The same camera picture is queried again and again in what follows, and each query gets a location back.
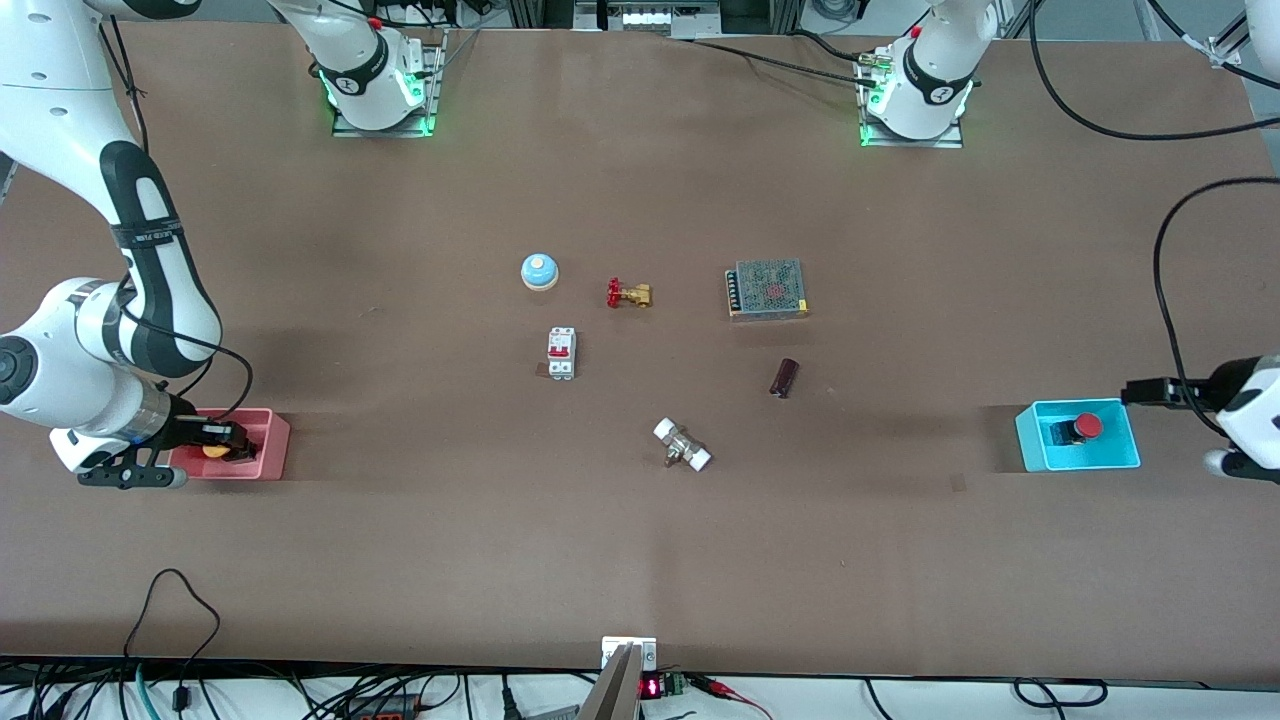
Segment pink plastic box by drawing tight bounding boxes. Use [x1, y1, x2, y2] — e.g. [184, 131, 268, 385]
[164, 407, 292, 482]

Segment cyan plastic box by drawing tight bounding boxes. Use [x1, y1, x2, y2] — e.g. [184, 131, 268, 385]
[1014, 397, 1142, 473]

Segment orange black power strip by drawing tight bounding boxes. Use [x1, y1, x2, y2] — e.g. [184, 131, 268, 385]
[345, 693, 426, 720]

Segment metal mesh power supply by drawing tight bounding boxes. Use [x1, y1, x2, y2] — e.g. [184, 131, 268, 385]
[725, 258, 811, 322]

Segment silver valve white ends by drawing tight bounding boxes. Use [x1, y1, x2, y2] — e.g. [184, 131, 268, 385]
[652, 417, 713, 473]

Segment red clip lead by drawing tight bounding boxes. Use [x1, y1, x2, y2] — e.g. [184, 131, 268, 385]
[690, 675, 776, 720]

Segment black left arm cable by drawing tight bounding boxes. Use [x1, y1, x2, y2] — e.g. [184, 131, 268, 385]
[1028, 0, 1280, 437]

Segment black looped table cable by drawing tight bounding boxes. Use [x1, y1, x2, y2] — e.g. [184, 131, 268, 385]
[122, 568, 223, 720]

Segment black floor cable loop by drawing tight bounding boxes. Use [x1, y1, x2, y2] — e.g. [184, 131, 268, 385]
[1013, 678, 1109, 709]

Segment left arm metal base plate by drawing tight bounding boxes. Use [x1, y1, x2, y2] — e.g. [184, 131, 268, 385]
[860, 50, 966, 149]

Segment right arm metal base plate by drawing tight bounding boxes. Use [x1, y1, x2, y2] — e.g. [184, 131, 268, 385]
[333, 30, 443, 138]

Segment white metal bracket with beam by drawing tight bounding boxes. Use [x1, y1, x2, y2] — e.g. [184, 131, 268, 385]
[578, 636, 658, 720]

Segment black base power cable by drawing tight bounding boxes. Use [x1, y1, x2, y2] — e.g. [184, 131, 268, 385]
[690, 30, 886, 86]

